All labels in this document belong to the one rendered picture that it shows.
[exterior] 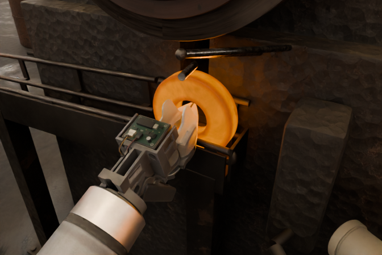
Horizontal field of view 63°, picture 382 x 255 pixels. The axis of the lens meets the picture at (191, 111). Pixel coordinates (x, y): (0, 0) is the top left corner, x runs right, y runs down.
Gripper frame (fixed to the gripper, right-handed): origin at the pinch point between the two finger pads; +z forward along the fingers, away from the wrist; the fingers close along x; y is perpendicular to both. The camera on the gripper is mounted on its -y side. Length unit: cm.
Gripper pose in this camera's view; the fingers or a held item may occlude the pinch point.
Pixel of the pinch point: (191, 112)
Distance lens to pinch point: 55.0
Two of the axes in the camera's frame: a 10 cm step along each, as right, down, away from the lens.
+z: 4.7, -6.9, 5.6
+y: -1.5, -6.8, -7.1
